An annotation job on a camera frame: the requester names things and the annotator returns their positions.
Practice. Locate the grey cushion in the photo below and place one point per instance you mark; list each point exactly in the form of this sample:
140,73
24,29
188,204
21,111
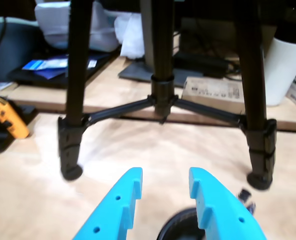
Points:
18,50

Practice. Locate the black mesh pen holder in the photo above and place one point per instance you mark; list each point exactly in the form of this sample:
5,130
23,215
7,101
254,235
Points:
180,222

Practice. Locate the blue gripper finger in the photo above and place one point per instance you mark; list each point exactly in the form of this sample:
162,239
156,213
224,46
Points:
225,215
107,215

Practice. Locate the white plastic container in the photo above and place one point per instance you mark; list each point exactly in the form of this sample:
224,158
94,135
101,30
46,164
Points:
55,25

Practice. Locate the black laptop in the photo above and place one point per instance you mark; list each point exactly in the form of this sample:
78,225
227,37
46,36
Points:
50,81

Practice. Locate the blue white paper packet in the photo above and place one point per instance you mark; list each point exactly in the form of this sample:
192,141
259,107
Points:
43,65

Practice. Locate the brown cardboard box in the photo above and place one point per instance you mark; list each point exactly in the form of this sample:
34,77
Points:
212,90

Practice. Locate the white plastic bag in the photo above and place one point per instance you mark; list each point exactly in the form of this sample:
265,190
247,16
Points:
131,37

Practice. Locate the black camera tripod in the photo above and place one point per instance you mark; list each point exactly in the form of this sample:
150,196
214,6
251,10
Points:
75,100

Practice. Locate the white bottle black band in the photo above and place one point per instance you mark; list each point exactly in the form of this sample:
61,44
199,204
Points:
285,75

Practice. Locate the orange game controller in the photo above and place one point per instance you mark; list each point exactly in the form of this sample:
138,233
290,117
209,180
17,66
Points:
10,117

